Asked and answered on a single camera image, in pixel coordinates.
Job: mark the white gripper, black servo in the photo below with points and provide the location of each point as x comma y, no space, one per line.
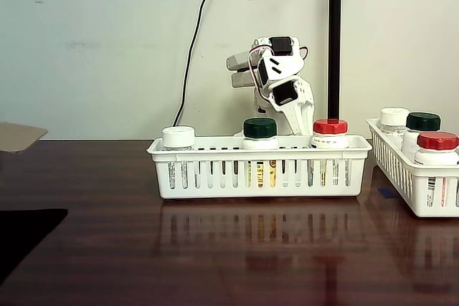
300,110

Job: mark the green-capped bottle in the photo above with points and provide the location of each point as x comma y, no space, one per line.
423,121
260,128

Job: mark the brown cardboard box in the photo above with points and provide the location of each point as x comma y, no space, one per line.
19,137

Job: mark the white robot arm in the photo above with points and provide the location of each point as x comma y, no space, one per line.
278,66

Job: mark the red-capped bottle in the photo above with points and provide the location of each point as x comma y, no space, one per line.
330,128
437,141

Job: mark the white slotted plastic tray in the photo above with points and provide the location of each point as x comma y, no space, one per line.
251,157
394,173

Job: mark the white-capped bottle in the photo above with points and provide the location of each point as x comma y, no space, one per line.
393,116
178,137

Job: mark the black vertical pole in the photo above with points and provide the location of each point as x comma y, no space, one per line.
335,51

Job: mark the blue tape strip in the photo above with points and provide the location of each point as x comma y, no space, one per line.
386,193

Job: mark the black cloth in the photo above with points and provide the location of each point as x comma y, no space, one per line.
21,234

